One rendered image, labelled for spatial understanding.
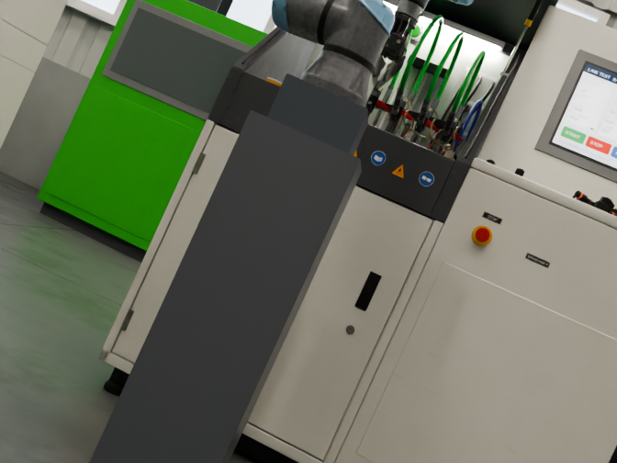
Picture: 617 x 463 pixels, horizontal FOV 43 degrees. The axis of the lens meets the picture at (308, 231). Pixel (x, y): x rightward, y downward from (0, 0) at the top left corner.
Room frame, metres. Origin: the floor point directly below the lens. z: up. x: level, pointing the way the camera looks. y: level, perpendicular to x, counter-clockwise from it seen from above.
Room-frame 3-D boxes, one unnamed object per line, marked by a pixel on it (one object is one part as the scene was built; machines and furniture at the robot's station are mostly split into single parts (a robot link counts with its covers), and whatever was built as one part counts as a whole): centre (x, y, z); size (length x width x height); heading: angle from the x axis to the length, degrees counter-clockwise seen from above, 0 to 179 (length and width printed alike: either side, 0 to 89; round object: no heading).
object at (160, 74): (5.36, 1.09, 0.81); 1.05 x 0.81 x 1.62; 79
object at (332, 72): (1.68, 0.08, 0.95); 0.15 x 0.15 x 0.10
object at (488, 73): (2.57, -0.30, 1.20); 0.13 x 0.03 x 0.31; 79
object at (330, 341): (2.11, 0.04, 0.44); 0.65 x 0.02 x 0.68; 79
